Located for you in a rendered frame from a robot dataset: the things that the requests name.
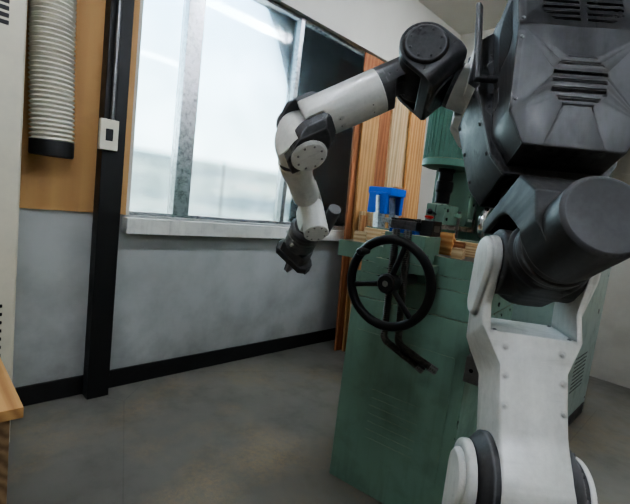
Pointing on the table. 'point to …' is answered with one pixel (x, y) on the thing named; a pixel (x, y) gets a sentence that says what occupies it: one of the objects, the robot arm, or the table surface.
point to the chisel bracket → (443, 213)
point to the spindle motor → (442, 143)
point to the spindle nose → (444, 185)
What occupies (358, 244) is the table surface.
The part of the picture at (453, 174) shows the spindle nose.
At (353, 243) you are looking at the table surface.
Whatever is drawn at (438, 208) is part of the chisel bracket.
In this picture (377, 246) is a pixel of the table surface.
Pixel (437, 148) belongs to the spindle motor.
